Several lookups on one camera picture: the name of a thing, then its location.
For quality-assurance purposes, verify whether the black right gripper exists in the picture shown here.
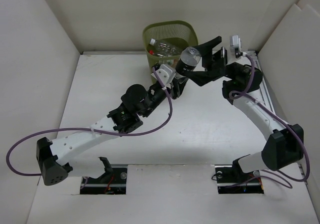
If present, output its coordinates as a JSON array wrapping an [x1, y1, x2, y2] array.
[[182, 36, 244, 86]]

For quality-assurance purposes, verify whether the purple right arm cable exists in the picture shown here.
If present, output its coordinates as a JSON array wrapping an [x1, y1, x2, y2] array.
[[228, 53, 311, 190]]

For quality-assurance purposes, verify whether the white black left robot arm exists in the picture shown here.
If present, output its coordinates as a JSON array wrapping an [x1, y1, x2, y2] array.
[[36, 77, 187, 186]]

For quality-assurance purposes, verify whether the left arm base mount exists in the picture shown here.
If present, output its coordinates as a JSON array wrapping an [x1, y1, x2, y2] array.
[[79, 165, 128, 195]]

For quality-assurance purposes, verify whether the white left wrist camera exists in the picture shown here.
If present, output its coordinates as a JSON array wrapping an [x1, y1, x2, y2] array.
[[155, 64, 176, 88]]

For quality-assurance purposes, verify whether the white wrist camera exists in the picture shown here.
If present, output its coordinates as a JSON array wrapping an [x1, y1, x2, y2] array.
[[155, 64, 176, 88], [229, 35, 243, 58]]

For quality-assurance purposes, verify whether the black label plastic bottle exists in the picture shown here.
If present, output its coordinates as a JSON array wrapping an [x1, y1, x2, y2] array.
[[175, 46, 201, 79]]

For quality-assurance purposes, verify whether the red cap plastic bottle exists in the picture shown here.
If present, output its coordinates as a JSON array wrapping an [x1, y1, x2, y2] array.
[[146, 38, 189, 58]]

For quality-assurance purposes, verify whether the green plastic waste bin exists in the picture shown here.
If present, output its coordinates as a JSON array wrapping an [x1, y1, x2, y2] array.
[[142, 20, 198, 68]]

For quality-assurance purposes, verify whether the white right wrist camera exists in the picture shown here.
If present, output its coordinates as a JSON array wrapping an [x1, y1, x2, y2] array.
[[229, 35, 243, 58]]

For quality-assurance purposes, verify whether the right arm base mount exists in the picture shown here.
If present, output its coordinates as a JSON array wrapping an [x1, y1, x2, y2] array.
[[211, 165, 264, 195]]

